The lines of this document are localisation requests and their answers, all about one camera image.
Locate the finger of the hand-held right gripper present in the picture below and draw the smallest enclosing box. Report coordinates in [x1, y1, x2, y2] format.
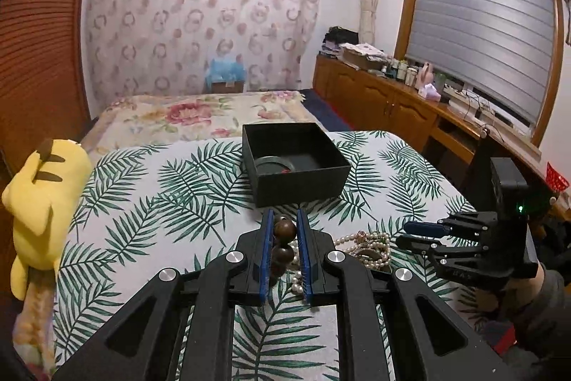
[403, 211, 496, 240]
[394, 235, 485, 281]

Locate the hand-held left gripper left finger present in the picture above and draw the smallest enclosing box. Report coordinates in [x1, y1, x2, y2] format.
[52, 210, 275, 381]

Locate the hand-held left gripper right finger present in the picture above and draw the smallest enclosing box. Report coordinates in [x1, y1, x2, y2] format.
[297, 209, 519, 381]

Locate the brown wooden bead bracelet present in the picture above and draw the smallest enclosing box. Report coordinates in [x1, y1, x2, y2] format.
[268, 215, 299, 280]

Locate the black square box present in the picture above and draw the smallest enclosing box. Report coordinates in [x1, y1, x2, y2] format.
[242, 121, 352, 209]

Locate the person's right forearm grey sleeve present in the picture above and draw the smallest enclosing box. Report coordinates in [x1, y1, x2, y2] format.
[479, 262, 571, 381]

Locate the red mesh basket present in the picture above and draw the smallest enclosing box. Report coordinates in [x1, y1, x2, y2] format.
[546, 161, 571, 195]

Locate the dark bangle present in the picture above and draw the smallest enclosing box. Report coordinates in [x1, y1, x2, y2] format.
[253, 156, 296, 177]

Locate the green leaf print blanket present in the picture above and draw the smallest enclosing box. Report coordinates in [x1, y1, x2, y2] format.
[52, 130, 507, 381]

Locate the wooden cabinet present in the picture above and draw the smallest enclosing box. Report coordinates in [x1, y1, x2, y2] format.
[312, 53, 571, 221]

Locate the pink tissue box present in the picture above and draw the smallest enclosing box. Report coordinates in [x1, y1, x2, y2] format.
[418, 83, 443, 102]

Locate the white power strip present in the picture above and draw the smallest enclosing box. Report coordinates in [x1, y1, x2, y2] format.
[443, 85, 474, 107]

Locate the dark blue bed sheet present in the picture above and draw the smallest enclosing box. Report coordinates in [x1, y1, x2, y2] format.
[300, 88, 360, 132]

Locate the pink figurine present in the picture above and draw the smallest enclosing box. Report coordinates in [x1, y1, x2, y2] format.
[416, 61, 436, 90]

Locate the group of white bottles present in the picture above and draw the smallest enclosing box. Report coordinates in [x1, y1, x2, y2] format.
[385, 56, 420, 87]

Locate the floral blanket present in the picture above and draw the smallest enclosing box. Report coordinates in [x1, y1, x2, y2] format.
[81, 90, 314, 155]

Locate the small cardboard box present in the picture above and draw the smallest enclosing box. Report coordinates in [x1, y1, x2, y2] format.
[211, 80, 246, 94]

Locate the cardboard box with cloth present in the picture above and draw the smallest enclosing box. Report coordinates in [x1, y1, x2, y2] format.
[338, 42, 390, 72]

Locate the blue plastic bag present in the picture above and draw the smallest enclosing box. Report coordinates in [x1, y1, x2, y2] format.
[204, 57, 247, 85]

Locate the pile of dark clothes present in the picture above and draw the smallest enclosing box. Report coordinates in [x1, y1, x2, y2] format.
[322, 26, 360, 56]

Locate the grey window blind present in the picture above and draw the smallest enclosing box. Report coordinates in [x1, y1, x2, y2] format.
[405, 0, 555, 128]

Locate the yellow plush toy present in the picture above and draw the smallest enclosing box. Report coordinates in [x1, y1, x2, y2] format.
[2, 137, 92, 301]

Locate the pale patterned cloth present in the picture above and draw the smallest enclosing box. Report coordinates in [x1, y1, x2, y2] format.
[12, 271, 58, 377]

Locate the wooden slatted wardrobe door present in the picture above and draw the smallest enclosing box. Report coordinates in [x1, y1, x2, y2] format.
[0, 0, 101, 167]

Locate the white pearl necklace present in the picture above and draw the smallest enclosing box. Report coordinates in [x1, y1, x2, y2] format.
[289, 231, 393, 298]

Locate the mixed bead bracelet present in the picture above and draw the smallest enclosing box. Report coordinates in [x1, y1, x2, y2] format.
[350, 231, 394, 272]

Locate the ring patterned curtain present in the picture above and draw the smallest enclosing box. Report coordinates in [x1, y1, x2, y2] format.
[86, 0, 321, 107]

